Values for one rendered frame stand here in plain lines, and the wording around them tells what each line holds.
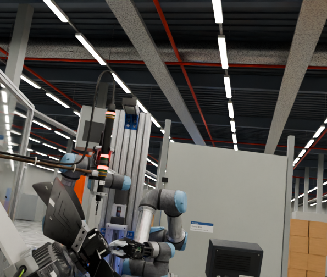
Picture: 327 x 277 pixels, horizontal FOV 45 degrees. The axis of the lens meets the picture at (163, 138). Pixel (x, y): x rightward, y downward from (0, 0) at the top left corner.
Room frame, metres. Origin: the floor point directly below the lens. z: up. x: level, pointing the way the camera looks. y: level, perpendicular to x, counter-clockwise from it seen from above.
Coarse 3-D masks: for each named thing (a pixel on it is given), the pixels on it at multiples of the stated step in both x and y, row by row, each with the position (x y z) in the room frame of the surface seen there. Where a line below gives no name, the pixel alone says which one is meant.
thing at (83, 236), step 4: (84, 228) 1.55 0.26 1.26; (80, 232) 1.53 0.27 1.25; (84, 232) 1.56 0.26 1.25; (80, 236) 1.54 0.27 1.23; (84, 236) 1.56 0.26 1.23; (76, 240) 1.52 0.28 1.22; (76, 244) 1.53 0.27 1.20; (80, 244) 1.55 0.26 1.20; (76, 248) 1.53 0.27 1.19; (76, 252) 1.54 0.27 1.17
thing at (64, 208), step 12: (60, 192) 1.40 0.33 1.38; (48, 204) 1.32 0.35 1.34; (60, 204) 1.39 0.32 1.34; (72, 204) 1.46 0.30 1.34; (48, 216) 1.31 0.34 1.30; (60, 216) 1.39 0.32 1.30; (72, 216) 1.46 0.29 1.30; (48, 228) 1.32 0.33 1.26; (60, 228) 1.40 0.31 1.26; (72, 228) 1.46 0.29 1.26; (60, 240) 1.41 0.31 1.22; (72, 240) 1.48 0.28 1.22
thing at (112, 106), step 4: (112, 100) 1.70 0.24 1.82; (112, 104) 1.69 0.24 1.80; (108, 108) 1.69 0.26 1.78; (112, 108) 1.69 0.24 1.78; (100, 176) 1.69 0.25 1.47; (104, 176) 1.70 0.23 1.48; (100, 180) 1.69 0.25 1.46; (104, 180) 1.70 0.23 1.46; (100, 184) 1.69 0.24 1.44; (100, 188) 1.69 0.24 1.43; (96, 196) 1.70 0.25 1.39; (100, 196) 1.70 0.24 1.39; (96, 200) 1.70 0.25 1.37; (100, 200) 1.70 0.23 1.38
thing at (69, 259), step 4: (64, 248) 1.56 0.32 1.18; (64, 252) 1.55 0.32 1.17; (68, 252) 1.57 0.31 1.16; (68, 256) 1.54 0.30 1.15; (68, 260) 1.54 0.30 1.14; (72, 260) 1.56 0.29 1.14; (72, 264) 1.54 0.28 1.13; (76, 268) 1.56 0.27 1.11; (76, 272) 1.56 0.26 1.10; (80, 272) 1.58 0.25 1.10; (80, 276) 1.60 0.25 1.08
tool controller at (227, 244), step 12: (216, 240) 2.10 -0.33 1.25; (228, 240) 2.13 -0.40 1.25; (216, 252) 2.03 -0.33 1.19; (228, 252) 2.03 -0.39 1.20; (240, 252) 2.04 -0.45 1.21; (252, 252) 2.04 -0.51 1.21; (216, 264) 2.05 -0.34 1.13; (228, 264) 2.05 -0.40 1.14; (240, 264) 2.05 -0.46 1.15; (252, 264) 2.05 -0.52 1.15; (216, 276) 2.05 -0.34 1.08; (228, 276) 2.07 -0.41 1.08; (240, 276) 2.07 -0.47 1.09; (252, 276) 2.07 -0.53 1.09
